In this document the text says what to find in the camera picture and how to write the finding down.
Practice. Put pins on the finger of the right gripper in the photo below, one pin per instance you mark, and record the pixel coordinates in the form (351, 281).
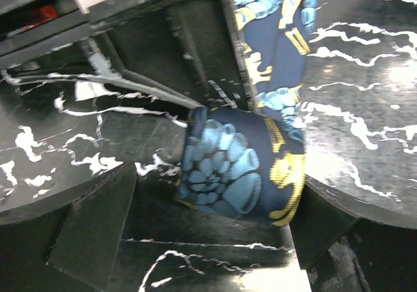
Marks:
(184, 51)

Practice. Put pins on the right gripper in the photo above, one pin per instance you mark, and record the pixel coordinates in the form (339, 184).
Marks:
(32, 27)

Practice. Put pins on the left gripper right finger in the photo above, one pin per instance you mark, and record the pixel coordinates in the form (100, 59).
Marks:
(347, 244)

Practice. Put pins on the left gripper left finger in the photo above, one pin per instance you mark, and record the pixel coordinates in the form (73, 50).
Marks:
(68, 241)

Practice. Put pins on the blue patterned necktie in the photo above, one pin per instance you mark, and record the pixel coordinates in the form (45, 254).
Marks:
(251, 165)

